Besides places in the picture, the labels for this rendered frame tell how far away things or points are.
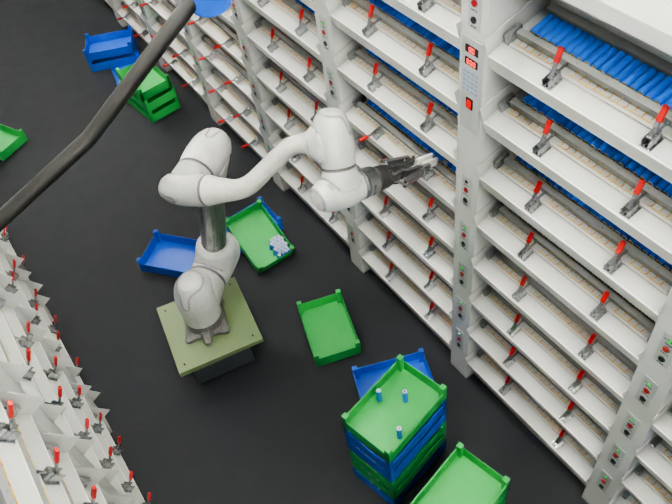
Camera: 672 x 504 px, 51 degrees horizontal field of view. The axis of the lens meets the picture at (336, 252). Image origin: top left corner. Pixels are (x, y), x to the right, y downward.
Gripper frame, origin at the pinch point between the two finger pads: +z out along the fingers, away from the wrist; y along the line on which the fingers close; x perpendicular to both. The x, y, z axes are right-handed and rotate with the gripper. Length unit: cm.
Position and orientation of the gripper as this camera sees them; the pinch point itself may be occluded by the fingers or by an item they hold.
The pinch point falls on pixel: (426, 161)
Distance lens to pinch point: 223.2
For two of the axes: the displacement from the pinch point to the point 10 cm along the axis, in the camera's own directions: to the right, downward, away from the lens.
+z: 8.2, -3.3, 4.7
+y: 5.6, 6.0, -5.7
